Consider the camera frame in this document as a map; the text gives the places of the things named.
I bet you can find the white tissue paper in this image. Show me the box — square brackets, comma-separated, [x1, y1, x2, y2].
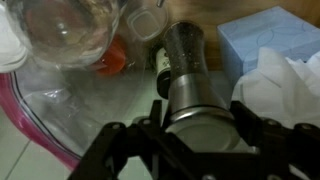
[232, 47, 320, 128]

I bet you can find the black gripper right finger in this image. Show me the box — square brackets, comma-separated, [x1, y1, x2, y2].
[203, 101, 320, 180]

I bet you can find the clear plastic zip bag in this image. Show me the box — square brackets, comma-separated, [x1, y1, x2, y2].
[1, 0, 162, 168]

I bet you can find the small dark labelled bottle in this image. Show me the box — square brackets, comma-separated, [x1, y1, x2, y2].
[155, 47, 171, 99]

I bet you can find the clear glass jar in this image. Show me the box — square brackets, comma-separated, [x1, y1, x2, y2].
[5, 0, 129, 69]

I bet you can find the clear plastic container lid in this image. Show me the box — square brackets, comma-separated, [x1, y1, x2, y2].
[123, 0, 168, 41]

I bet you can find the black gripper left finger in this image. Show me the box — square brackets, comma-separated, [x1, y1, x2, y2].
[68, 99, 174, 180]

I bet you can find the blue tissue box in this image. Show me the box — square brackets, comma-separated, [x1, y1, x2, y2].
[217, 6, 320, 86]

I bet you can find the black pepper grinder bottle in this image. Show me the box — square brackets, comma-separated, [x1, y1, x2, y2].
[163, 21, 240, 152]

